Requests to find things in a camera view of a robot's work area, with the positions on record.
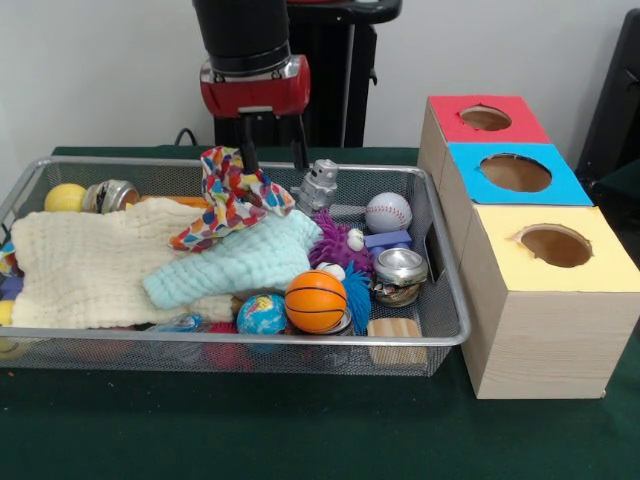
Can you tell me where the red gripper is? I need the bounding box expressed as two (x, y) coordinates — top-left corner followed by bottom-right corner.
(200, 72), (311, 173)

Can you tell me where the multicoloured patterned cloth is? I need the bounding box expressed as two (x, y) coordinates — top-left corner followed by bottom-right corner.
(170, 146), (297, 253)

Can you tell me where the shallow clear mesh bin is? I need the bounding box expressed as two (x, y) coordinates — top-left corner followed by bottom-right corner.
(0, 155), (471, 378)

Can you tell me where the wooden box with three holes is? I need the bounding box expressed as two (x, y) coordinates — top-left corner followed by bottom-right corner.
(417, 95), (640, 401)

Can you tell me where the grey toy robot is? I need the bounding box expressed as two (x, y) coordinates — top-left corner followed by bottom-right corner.
(292, 159), (341, 213)

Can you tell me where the purple spiky ball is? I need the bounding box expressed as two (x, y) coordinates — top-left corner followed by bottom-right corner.
(308, 210), (376, 276)

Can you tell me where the mint waffle cloth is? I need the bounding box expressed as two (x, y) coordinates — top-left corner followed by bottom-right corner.
(143, 208), (323, 309)

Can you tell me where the white baseball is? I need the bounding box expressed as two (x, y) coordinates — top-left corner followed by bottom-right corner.
(365, 192), (413, 234)

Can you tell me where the orange toy basketball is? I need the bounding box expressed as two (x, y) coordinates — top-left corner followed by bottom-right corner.
(285, 270), (348, 334)

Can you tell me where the blue globe ball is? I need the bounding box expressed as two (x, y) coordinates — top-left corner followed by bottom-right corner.
(237, 293), (288, 336)

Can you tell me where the squat silver tin can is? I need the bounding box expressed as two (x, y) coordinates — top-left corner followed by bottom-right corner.
(372, 247), (428, 307)

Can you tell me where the yellow ball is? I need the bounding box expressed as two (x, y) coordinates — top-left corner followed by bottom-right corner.
(44, 183), (89, 213)

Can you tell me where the cream waffle cloth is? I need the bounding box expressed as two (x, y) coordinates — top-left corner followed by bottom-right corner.
(10, 197), (236, 331)

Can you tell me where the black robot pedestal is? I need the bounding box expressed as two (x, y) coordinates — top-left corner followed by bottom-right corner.
(193, 0), (401, 149)

